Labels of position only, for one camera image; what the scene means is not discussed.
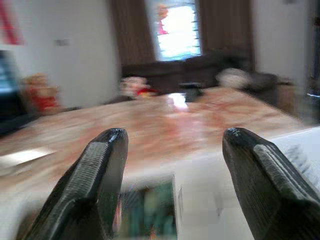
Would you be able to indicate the green printed carton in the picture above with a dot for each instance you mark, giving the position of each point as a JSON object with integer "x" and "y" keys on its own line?
{"x": 150, "y": 212}

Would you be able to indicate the red and yellow hanging ornament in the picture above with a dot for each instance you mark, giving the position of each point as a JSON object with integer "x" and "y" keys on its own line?
{"x": 163, "y": 18}

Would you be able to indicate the bright window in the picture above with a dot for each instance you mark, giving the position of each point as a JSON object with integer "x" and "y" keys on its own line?
{"x": 178, "y": 32}

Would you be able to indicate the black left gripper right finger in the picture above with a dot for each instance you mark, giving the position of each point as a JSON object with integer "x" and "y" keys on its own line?
{"x": 265, "y": 190}

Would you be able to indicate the white wall switch plate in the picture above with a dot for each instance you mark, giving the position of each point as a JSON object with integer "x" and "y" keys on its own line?
{"x": 62, "y": 42}

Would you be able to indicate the red and white plush doll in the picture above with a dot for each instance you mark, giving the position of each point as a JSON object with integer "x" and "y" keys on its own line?
{"x": 136, "y": 87}

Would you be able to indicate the small black bin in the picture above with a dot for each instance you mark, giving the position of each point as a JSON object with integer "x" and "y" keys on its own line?
{"x": 191, "y": 91}

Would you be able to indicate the dark television screen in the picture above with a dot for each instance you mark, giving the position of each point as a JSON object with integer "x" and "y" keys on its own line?
{"x": 8, "y": 95}

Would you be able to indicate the yellow and red plush toy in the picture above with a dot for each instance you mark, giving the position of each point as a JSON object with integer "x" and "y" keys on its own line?
{"x": 41, "y": 95}

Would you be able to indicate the red wall poster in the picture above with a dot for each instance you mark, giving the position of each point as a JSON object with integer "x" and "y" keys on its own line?
{"x": 10, "y": 25}

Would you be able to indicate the dark brown sofa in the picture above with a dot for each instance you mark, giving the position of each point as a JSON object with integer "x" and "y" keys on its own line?
{"x": 175, "y": 72}

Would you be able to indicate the brown curtain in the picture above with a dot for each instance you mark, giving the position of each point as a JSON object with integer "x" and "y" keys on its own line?
{"x": 132, "y": 32}
{"x": 225, "y": 27}

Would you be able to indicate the white round cushion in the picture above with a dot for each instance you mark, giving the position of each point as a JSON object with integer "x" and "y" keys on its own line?
{"x": 231, "y": 78}

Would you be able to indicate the white box with print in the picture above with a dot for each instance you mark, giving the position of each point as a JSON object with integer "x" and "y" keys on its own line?
{"x": 297, "y": 152}

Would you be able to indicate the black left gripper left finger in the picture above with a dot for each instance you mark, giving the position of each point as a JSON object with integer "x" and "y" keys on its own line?
{"x": 85, "y": 190}

